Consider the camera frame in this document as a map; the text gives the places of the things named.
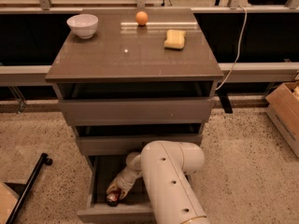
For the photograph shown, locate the white bowl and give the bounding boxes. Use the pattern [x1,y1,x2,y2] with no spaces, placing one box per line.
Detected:
[66,14,98,39]

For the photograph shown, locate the grey middle drawer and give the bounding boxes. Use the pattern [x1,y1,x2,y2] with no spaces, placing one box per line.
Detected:
[76,134,202,156]

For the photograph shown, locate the orange fruit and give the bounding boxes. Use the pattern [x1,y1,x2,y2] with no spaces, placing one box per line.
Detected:
[135,11,149,26]

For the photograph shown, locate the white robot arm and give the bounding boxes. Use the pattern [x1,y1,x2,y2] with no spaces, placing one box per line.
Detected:
[106,141,210,224]

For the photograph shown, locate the grey open bottom drawer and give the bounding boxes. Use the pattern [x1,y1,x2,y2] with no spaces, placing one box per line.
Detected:
[78,156,157,224]

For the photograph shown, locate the cardboard box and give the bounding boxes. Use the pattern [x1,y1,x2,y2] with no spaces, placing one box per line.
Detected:
[266,81,299,157]

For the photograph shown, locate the yellow sponge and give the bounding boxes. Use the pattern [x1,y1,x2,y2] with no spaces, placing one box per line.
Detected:
[164,30,186,49]

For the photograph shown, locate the grey drawer cabinet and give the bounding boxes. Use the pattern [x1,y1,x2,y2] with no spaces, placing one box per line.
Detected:
[45,7,224,224]

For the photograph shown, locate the white cable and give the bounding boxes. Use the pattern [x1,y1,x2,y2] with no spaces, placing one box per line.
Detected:
[214,5,248,91]

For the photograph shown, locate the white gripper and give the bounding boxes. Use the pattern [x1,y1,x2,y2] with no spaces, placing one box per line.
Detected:
[106,167,142,200]

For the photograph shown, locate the wooden board corner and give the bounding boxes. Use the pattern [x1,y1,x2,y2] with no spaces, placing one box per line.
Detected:
[0,181,19,224]

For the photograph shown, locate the black metal bar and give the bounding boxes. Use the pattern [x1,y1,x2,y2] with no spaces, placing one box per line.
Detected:
[6,153,53,224]

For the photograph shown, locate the grey top drawer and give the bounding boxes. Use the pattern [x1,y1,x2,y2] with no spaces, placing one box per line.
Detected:
[59,99,213,126]

